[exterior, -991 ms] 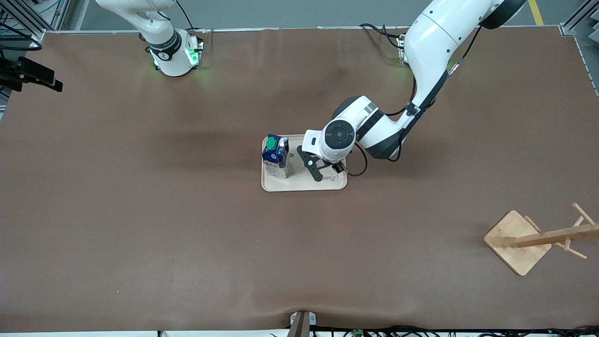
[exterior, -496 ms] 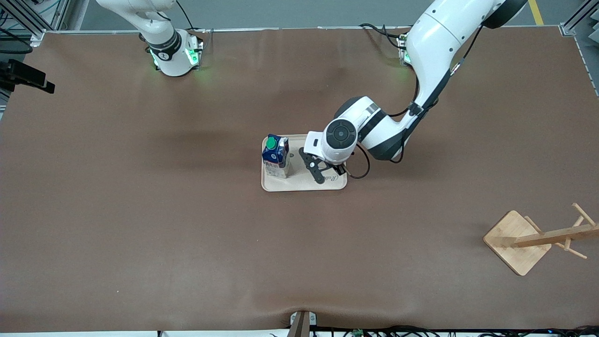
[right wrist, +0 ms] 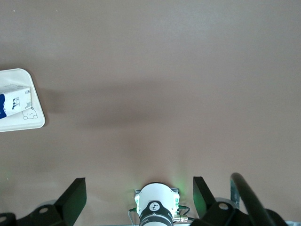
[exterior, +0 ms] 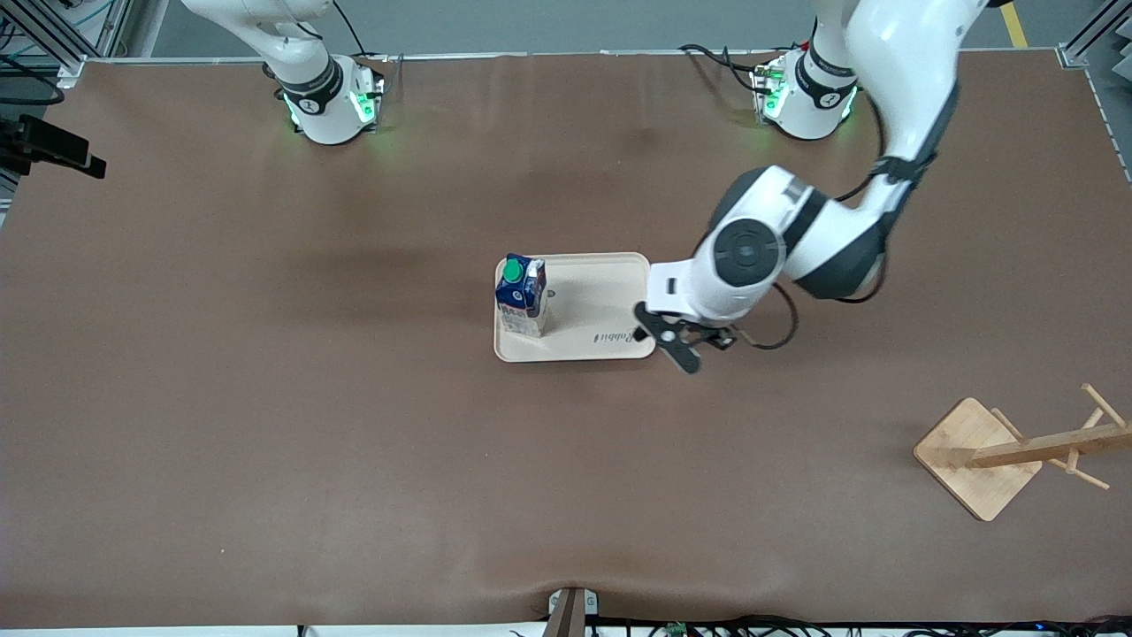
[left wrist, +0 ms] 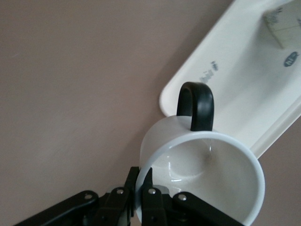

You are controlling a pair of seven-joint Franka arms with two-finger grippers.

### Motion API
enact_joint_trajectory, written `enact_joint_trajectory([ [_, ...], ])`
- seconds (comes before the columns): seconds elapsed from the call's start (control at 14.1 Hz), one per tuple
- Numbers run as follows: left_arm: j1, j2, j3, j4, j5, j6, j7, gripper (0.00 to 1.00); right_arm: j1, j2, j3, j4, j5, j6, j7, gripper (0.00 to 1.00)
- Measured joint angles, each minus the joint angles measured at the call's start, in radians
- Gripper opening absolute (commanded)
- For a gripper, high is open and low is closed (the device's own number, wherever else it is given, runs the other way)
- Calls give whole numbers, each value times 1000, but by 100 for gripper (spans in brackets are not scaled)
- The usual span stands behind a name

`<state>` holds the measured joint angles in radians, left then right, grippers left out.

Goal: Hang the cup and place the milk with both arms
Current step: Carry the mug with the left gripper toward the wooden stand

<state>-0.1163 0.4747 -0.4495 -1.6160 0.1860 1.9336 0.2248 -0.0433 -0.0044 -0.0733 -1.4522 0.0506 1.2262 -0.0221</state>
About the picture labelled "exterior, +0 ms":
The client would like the blue white milk carton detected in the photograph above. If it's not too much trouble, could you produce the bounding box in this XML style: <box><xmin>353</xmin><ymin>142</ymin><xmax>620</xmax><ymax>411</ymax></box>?
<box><xmin>494</xmin><ymin>254</ymin><xmax>548</xmax><ymax>338</ymax></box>

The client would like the wooden cup rack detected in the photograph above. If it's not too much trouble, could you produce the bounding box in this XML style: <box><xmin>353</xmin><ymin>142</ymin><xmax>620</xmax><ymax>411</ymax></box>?
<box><xmin>913</xmin><ymin>382</ymin><xmax>1132</xmax><ymax>523</ymax></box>

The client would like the cream rabbit print tray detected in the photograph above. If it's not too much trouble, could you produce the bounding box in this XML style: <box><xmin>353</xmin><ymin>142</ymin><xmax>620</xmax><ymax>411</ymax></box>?
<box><xmin>493</xmin><ymin>252</ymin><xmax>657</xmax><ymax>364</ymax></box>

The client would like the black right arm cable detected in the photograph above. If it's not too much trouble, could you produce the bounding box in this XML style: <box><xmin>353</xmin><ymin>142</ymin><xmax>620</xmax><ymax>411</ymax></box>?
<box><xmin>0</xmin><ymin>53</ymin><xmax>68</xmax><ymax>107</ymax></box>

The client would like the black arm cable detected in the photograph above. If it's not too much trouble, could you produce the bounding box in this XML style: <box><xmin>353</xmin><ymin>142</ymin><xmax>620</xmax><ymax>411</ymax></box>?
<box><xmin>0</xmin><ymin>53</ymin><xmax>68</xmax><ymax>107</ymax></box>
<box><xmin>734</xmin><ymin>88</ymin><xmax>890</xmax><ymax>352</ymax></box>

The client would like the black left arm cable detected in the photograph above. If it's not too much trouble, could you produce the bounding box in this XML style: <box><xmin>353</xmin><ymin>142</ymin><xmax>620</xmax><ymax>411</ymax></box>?
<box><xmin>734</xmin><ymin>88</ymin><xmax>890</xmax><ymax>352</ymax></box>

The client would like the aluminium frame post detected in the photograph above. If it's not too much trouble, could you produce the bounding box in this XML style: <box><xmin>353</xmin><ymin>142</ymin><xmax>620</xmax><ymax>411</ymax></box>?
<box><xmin>0</xmin><ymin>0</ymin><xmax>134</xmax><ymax>79</ymax></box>
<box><xmin>1059</xmin><ymin>0</ymin><xmax>1132</xmax><ymax>69</ymax></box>

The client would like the metal table edge bracket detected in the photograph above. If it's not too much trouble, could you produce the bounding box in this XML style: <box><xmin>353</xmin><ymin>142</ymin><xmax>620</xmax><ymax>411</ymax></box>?
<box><xmin>547</xmin><ymin>587</ymin><xmax>600</xmax><ymax>637</ymax></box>

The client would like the black left base cable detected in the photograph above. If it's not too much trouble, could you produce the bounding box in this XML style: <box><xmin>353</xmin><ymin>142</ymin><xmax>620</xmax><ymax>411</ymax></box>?
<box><xmin>679</xmin><ymin>42</ymin><xmax>770</xmax><ymax>98</ymax></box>

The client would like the black base cable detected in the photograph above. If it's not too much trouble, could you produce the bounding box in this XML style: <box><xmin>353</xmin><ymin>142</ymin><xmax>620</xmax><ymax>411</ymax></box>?
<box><xmin>332</xmin><ymin>0</ymin><xmax>394</xmax><ymax>89</ymax></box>
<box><xmin>679</xmin><ymin>42</ymin><xmax>770</xmax><ymax>98</ymax></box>

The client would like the black right base cable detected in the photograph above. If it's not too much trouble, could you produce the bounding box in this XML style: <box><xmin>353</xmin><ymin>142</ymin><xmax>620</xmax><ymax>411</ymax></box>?
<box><xmin>332</xmin><ymin>0</ymin><xmax>394</xmax><ymax>89</ymax></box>

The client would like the black cable bundle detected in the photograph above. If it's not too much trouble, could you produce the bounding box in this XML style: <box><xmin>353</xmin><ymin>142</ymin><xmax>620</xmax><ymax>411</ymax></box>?
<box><xmin>511</xmin><ymin>615</ymin><xmax>1132</xmax><ymax>637</ymax></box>

